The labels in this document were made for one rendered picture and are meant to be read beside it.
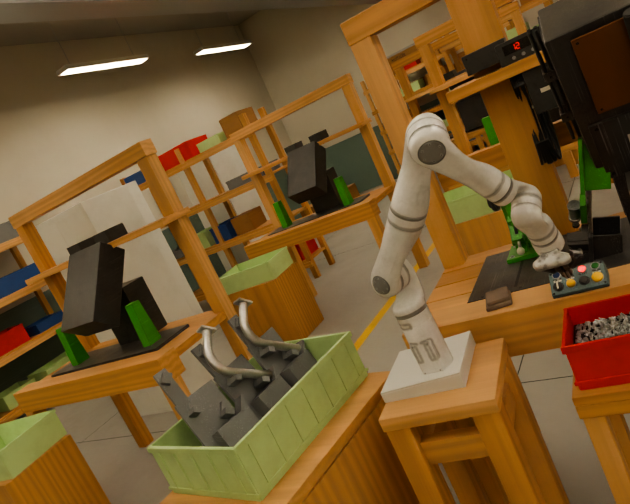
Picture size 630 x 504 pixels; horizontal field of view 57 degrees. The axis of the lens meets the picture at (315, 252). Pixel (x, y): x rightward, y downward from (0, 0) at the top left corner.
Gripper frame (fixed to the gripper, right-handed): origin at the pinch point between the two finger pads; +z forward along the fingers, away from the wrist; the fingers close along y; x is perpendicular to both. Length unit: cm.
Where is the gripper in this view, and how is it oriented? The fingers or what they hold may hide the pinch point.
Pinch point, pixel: (566, 272)
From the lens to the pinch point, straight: 171.9
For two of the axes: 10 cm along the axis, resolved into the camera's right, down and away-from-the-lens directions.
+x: -0.9, 8.0, -5.9
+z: 5.8, 5.2, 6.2
